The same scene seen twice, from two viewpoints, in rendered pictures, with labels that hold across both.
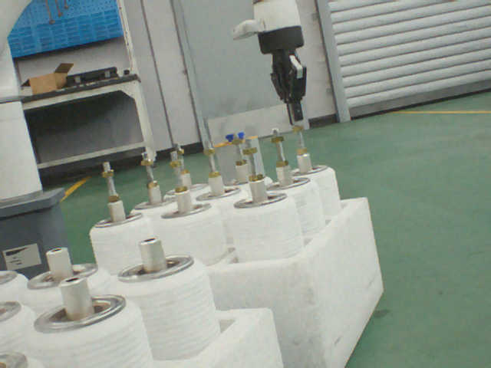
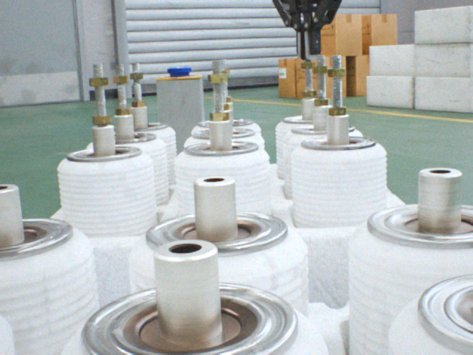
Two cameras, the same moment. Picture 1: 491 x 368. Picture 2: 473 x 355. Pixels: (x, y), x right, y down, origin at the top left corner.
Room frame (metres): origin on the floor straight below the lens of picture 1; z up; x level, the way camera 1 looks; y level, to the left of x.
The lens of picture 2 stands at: (0.38, 0.33, 0.35)
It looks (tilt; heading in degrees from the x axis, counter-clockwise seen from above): 11 degrees down; 338
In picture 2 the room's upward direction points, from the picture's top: 3 degrees counter-clockwise
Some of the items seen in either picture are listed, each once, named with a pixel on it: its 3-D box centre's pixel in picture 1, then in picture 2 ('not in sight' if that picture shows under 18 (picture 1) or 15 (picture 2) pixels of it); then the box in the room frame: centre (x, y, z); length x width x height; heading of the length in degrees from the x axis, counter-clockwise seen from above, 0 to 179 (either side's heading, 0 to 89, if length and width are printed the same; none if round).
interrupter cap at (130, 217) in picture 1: (119, 221); (105, 155); (1.01, 0.21, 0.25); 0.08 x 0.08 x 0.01
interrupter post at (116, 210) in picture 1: (116, 212); (103, 142); (1.01, 0.21, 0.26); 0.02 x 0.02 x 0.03
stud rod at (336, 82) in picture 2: (252, 165); (336, 93); (0.92, -0.01, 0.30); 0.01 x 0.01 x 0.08; 86
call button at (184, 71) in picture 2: (235, 138); (179, 73); (1.37, 0.02, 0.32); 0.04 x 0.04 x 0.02
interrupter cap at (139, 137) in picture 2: (156, 204); (125, 139); (1.12, 0.17, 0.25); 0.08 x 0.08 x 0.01
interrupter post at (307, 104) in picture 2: (304, 164); (310, 110); (1.14, -0.09, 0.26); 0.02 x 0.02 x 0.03
